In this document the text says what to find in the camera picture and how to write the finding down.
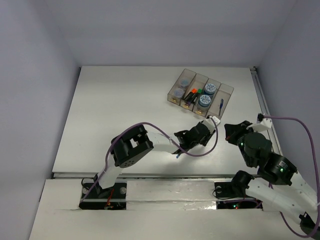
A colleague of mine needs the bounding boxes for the white foam board front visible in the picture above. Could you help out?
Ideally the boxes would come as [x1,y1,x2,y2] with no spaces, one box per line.
[32,177,318,240]

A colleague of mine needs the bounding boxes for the clear jar blue clips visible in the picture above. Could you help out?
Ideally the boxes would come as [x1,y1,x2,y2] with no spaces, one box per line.
[179,78,191,89]

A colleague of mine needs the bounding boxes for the clear four-compartment organizer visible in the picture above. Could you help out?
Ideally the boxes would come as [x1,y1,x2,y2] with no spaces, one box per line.
[167,68,234,119]

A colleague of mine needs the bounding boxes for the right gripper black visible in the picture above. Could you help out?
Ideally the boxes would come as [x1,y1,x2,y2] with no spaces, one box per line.
[224,119,259,167]

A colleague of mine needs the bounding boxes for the orange cap highlighter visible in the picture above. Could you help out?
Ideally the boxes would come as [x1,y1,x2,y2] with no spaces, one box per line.
[184,88,197,102]

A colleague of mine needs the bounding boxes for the clear jar purple clips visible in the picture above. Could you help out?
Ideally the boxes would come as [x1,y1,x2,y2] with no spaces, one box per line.
[173,87,185,99]

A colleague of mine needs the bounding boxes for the purple cap highlighter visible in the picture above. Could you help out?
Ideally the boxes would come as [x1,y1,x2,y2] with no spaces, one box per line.
[184,91,197,106]

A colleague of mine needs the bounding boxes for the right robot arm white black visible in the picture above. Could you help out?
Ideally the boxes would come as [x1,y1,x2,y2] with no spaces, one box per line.
[224,118,320,240]

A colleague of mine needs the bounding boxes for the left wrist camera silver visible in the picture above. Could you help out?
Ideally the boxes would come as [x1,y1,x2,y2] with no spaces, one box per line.
[202,116,221,133]

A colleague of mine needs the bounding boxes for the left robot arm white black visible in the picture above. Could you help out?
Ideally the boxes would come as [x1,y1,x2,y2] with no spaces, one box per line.
[91,116,220,199]

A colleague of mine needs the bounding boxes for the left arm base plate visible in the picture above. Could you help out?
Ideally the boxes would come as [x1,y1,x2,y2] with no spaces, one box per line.
[79,182,127,210]

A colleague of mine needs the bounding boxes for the aluminium rail right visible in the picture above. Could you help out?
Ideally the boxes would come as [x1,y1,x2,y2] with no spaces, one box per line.
[250,66,290,173]

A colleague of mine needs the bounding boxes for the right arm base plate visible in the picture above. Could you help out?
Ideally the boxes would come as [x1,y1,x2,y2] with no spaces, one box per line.
[214,181,254,199]

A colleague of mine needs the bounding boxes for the blue white tub front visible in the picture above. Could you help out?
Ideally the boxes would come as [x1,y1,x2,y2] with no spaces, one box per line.
[197,94,212,109]

